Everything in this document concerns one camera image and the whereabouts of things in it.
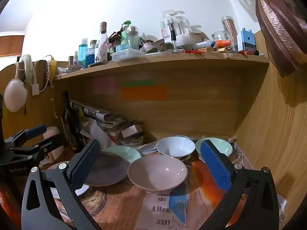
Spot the clear blister package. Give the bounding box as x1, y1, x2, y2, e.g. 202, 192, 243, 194
160, 11, 192, 44

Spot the stack of newspapers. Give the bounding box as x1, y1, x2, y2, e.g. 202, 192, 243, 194
69, 99, 144, 146

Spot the dark glass bottle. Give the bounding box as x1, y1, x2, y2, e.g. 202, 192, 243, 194
61, 90, 83, 151

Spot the white plastic tray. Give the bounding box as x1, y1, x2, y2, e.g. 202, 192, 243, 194
176, 34, 202, 49

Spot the small white box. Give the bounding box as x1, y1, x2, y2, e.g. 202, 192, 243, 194
121, 125, 142, 138

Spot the large greyish pink bowl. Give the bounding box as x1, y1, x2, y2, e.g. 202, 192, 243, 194
128, 155, 188, 195

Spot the clear plastic storage box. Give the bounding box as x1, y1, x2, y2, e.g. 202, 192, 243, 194
111, 48, 145, 62

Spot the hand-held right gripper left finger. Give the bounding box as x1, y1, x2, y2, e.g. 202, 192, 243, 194
21, 139, 102, 230

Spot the small dish of beads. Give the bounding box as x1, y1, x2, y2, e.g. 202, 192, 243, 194
120, 135, 145, 147

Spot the mint green plate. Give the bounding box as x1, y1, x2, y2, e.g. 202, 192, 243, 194
102, 146, 142, 164

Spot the tall clear canister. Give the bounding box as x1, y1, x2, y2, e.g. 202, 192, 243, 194
221, 16, 238, 51

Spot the newspaper print tablecloth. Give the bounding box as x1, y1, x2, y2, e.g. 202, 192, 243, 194
0, 141, 288, 230

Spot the wooden cabinet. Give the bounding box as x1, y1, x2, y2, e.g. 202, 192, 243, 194
0, 35, 26, 58

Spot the white mug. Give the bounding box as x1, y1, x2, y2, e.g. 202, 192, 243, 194
43, 126, 64, 164

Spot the cream white plate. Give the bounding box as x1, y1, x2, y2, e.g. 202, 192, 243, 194
47, 160, 90, 197

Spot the green pump bottle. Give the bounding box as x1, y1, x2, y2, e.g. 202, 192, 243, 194
120, 20, 132, 45

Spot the white bowl with dark dots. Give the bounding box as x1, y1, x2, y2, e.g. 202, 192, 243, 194
156, 136, 196, 160

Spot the white fluffy puff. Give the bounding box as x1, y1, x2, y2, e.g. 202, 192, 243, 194
3, 79, 27, 113

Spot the mint green bowl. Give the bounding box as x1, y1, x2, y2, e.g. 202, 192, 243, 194
195, 137, 233, 163

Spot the glass jar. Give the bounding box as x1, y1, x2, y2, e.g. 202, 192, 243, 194
211, 31, 231, 48

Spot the dark grey plate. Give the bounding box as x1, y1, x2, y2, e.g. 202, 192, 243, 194
84, 151, 131, 186

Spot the green sticky note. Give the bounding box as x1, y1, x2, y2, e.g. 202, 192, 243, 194
123, 80, 155, 86

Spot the yellow hanging item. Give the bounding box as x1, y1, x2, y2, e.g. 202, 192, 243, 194
49, 57, 58, 79

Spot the brown plastic-wrapped board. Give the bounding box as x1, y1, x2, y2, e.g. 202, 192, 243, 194
255, 0, 307, 77

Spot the white fluffy headband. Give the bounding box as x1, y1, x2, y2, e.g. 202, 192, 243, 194
20, 54, 35, 79

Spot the blue and white box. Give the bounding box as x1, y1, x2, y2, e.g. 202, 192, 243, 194
237, 28, 256, 52

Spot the mint tumbler with silver lid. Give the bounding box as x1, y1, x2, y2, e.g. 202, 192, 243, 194
127, 26, 139, 51

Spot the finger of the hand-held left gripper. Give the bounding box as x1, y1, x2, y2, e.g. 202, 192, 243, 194
10, 133, 64, 161
5, 124, 48, 147

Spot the pink sticky note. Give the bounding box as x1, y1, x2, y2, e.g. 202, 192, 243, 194
93, 76, 116, 94

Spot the blue liquid bottle white cap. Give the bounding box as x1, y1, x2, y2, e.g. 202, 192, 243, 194
79, 38, 89, 67

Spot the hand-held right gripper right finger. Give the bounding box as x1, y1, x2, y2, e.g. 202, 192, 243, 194
199, 139, 281, 230

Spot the clear bottle with white label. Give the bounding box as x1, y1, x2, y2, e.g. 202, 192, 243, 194
96, 22, 110, 63

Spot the orange sticky note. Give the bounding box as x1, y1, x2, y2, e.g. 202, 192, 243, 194
121, 85, 167, 101

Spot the black patterned headband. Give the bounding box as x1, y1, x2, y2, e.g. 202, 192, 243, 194
38, 60, 50, 91

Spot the blue jar with dark lid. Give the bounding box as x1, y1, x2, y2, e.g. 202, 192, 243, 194
86, 40, 97, 65

